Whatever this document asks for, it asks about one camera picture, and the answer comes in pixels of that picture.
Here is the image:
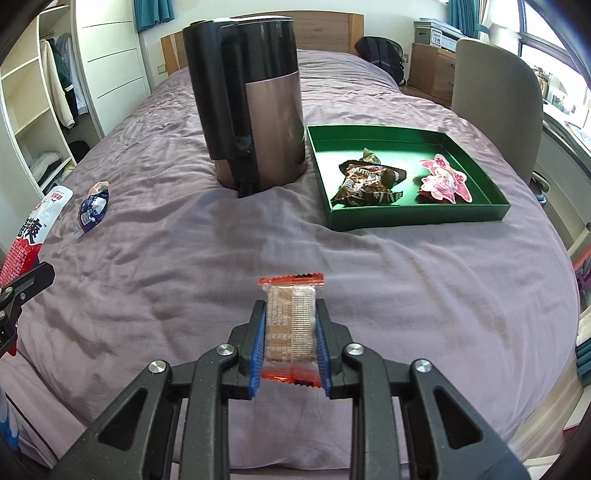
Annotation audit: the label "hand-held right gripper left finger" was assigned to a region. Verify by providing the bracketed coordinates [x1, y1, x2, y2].
[48, 300, 269, 480]

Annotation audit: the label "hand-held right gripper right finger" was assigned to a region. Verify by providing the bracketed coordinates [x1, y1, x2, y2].
[314, 298, 532, 480]

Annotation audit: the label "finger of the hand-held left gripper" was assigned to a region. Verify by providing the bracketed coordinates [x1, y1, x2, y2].
[0, 261, 55, 356]

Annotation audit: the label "orange-edged cracker packet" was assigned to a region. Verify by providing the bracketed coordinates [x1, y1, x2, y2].
[257, 272, 325, 391]

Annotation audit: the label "red and white snack packet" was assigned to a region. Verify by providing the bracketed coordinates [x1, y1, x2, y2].
[0, 185, 74, 358]

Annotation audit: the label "green metal tray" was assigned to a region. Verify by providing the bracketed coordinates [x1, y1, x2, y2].
[306, 124, 512, 232]

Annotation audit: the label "brown snack packet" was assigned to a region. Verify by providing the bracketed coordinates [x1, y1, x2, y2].
[330, 148, 408, 207]

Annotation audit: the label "pink snack packet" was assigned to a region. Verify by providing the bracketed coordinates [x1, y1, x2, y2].
[417, 154, 474, 204]

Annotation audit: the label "small blue white packet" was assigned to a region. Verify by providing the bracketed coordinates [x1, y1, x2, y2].
[74, 182, 110, 239]

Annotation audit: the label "folded clothes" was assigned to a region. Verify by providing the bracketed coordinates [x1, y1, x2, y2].
[30, 150, 77, 185]

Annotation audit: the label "purple bed sheet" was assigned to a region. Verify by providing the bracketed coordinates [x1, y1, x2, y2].
[0, 48, 583, 480]

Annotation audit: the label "hanging clothes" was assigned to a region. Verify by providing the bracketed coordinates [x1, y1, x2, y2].
[39, 32, 86, 130]

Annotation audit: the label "brown and black electric kettle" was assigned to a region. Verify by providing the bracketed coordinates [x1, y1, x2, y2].
[182, 17, 308, 199]

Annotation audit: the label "white wardrobe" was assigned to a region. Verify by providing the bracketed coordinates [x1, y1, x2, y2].
[0, 0, 151, 208]

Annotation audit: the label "teal curtain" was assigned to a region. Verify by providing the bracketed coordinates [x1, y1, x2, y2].
[448, 0, 483, 38]
[134, 0, 174, 31]

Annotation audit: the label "black backpack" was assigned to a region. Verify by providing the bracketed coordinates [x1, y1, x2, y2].
[355, 36, 407, 87]

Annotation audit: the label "wooden nightstand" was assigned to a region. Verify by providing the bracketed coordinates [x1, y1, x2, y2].
[406, 43, 458, 107]

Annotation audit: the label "beige chair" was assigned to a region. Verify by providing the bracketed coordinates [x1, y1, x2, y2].
[450, 38, 550, 195]

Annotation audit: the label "white desk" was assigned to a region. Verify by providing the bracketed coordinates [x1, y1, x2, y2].
[536, 69, 591, 245]

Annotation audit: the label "wooden headboard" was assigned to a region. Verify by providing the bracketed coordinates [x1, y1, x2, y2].
[160, 13, 365, 77]

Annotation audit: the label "grey printer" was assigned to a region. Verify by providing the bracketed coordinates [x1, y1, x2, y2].
[412, 18, 467, 49]

